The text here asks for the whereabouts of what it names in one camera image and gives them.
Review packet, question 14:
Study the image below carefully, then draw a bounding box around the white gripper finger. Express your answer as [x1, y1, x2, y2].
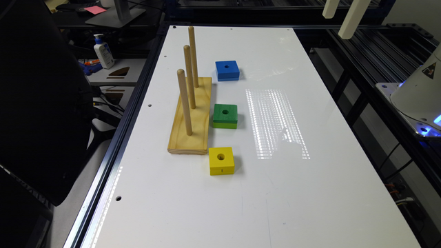
[338, 0, 371, 39]
[322, 0, 340, 19]

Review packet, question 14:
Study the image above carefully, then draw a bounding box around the blue wooden block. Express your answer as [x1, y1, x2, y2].
[215, 61, 240, 81]

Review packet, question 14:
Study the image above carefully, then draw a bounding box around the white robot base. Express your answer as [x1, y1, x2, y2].
[376, 47, 440, 139]

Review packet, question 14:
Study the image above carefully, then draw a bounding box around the green wooden block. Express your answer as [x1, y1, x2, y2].
[213, 104, 238, 129]

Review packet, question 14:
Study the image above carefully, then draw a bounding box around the yellow wooden block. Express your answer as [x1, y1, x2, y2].
[209, 147, 235, 176]

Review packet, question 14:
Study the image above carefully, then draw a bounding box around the far wooden peg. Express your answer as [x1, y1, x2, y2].
[188, 25, 199, 88]

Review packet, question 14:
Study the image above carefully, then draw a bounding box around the wooden peg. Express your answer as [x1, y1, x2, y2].
[188, 25, 199, 88]
[177, 69, 193, 136]
[183, 45, 196, 109]

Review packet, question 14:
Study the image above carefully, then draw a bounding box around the middle wooden peg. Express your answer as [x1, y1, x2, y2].
[183, 45, 196, 109]

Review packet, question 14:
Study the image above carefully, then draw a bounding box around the near wooden peg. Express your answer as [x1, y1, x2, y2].
[177, 69, 193, 136]

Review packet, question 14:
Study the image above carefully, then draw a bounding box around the wooden peg base board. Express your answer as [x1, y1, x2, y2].
[167, 77, 212, 155]

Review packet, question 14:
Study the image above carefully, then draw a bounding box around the silver monitor stand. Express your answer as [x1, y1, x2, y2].
[85, 0, 145, 28]

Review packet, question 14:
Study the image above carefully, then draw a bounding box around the white lotion pump bottle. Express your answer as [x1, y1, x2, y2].
[94, 34, 115, 69]

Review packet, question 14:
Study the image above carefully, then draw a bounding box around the pink sticky note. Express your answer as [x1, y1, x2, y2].
[85, 6, 107, 14]

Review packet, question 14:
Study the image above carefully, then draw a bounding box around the blue glue gun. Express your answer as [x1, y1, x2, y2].
[79, 63, 103, 76]

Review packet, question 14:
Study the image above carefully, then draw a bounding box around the black office chair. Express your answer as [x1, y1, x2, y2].
[0, 0, 118, 207]

